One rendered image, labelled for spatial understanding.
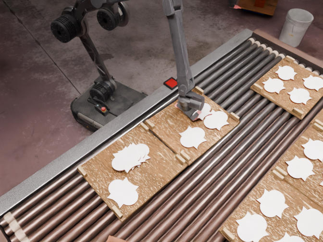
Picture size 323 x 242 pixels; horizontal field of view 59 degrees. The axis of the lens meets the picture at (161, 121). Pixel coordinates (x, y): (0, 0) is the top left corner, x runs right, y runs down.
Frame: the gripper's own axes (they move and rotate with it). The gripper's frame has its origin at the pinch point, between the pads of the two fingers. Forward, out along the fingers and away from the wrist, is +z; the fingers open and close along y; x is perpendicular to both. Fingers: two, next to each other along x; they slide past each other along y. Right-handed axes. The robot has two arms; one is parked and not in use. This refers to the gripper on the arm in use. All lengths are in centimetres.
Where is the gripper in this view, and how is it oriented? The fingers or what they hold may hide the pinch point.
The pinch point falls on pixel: (189, 113)
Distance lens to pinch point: 157.4
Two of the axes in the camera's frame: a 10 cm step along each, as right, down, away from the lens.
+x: -6.9, 7.1, -1.1
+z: 2.5, 3.8, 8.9
